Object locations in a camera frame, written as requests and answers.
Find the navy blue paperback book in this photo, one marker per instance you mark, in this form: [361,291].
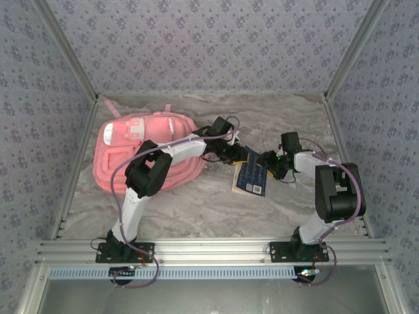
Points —
[250,178]

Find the pink school backpack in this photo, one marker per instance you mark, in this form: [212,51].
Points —
[111,163]

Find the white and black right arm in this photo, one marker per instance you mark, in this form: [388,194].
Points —
[340,196]

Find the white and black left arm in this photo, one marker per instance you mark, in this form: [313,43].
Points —
[140,212]

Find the small black controller board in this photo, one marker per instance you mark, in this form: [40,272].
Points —
[121,274]
[306,276]

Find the grey metal sheet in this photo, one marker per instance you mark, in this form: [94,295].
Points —
[209,297]

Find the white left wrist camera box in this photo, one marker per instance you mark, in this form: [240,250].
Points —
[234,139]

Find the aluminium side rail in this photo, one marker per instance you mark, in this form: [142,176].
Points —
[337,131]
[85,131]

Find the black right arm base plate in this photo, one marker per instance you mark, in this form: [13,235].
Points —
[278,253]

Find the wide aluminium mounting rail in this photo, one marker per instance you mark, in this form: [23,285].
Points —
[209,250]

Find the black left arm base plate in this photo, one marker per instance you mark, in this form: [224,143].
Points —
[145,246]

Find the aluminium frame post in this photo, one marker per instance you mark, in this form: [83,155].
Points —
[68,49]
[353,49]

